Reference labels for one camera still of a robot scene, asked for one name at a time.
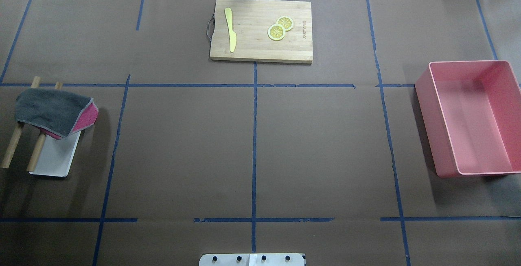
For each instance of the yellow plastic knife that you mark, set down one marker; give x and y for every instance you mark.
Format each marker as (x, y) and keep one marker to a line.
(232, 34)

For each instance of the wooden rack rod outer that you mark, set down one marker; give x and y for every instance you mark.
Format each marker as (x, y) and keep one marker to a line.
(13, 143)

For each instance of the grey pink towel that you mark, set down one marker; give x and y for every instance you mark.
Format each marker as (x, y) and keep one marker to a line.
(56, 113)

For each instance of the pink plastic bin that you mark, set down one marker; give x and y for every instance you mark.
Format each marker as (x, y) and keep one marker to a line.
(472, 116)

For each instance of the lemon slice far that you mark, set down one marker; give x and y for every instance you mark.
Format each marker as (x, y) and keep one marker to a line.
(286, 22)

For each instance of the lemon slice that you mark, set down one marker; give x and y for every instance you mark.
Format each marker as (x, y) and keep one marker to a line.
(286, 22)
(276, 32)

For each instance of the bamboo cutting board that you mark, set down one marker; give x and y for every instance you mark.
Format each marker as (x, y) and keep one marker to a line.
(251, 20)

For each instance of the wooden rack rod inner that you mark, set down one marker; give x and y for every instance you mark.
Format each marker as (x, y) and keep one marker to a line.
(40, 140)

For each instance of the lemon slice near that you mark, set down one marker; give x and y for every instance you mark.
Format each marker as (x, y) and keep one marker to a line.
(276, 32)

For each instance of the white camera pole base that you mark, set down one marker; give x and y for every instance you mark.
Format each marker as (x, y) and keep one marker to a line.
(253, 259)

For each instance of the white rack tray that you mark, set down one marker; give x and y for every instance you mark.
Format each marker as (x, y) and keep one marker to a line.
(56, 156)

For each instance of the wooden rack rod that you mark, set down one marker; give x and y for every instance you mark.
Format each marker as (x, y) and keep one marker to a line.
(40, 140)
(13, 143)

